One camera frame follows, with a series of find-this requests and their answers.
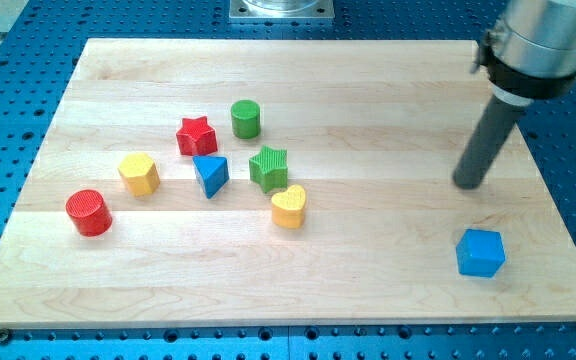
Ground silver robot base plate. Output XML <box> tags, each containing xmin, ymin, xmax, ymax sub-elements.
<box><xmin>229</xmin><ymin>0</ymin><xmax>335</xmax><ymax>21</ymax></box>

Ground yellow heart block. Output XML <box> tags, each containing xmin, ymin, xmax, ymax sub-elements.
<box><xmin>271</xmin><ymin>185</ymin><xmax>307</xmax><ymax>229</ymax></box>

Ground blue cube block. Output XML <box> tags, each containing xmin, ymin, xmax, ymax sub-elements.
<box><xmin>456</xmin><ymin>229</ymin><xmax>506</xmax><ymax>278</ymax></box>

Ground green star block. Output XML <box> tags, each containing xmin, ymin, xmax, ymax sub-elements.
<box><xmin>249</xmin><ymin>145</ymin><xmax>288</xmax><ymax>193</ymax></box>

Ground red star block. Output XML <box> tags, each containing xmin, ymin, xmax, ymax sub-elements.
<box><xmin>176</xmin><ymin>116</ymin><xmax>218</xmax><ymax>156</ymax></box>

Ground yellow hexagon block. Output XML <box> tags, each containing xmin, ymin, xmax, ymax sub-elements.
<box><xmin>118</xmin><ymin>153</ymin><xmax>160</xmax><ymax>197</ymax></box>

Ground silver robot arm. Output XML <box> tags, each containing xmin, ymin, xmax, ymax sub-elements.
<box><xmin>475</xmin><ymin>0</ymin><xmax>576</xmax><ymax>107</ymax></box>

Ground blue triangle block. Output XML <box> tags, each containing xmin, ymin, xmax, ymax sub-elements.
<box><xmin>192</xmin><ymin>155</ymin><xmax>230</xmax><ymax>199</ymax></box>

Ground red cylinder block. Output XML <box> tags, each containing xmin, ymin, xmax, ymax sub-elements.
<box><xmin>65</xmin><ymin>189</ymin><xmax>112</xmax><ymax>237</ymax></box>

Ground light wooden board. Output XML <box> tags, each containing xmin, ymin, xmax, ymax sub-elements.
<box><xmin>0</xmin><ymin>38</ymin><xmax>576</xmax><ymax>329</ymax></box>

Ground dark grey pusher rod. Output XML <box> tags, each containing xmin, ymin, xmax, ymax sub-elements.
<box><xmin>452</xmin><ymin>95</ymin><xmax>524</xmax><ymax>190</ymax></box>

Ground green cylinder block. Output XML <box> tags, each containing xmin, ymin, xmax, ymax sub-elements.
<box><xmin>230</xmin><ymin>99</ymin><xmax>261</xmax><ymax>139</ymax></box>

